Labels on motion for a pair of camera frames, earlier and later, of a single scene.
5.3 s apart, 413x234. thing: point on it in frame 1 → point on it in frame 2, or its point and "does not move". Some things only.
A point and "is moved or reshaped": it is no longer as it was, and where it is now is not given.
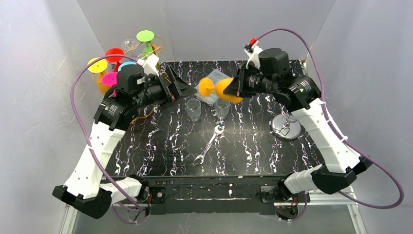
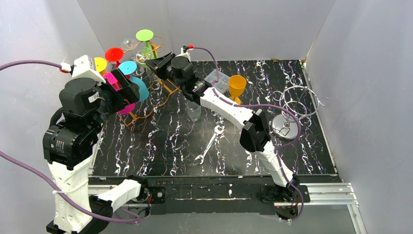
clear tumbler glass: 194,107 does not move
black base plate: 214,195 does not move
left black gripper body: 168,86 → 119,86
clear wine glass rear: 129,44 does not move
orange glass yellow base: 206,88 is moved or reshaped
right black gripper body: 241,82 → 166,67
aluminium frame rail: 344,196 does not move
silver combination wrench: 217,131 does not move
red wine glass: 115,50 does not move
